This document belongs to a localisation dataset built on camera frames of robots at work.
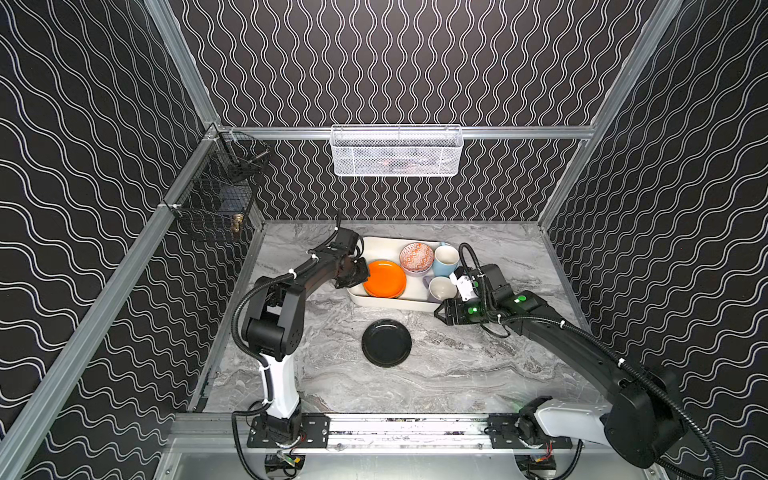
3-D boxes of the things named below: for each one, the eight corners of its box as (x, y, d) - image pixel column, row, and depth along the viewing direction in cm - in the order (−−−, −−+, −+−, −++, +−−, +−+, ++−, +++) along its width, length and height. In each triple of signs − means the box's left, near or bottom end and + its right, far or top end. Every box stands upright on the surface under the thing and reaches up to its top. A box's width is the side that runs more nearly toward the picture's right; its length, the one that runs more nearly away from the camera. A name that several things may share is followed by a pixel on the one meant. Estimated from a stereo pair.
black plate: (361, 367, 87) (360, 364, 84) (363, 323, 96) (362, 318, 94) (412, 367, 86) (412, 363, 84) (409, 322, 96) (410, 318, 93)
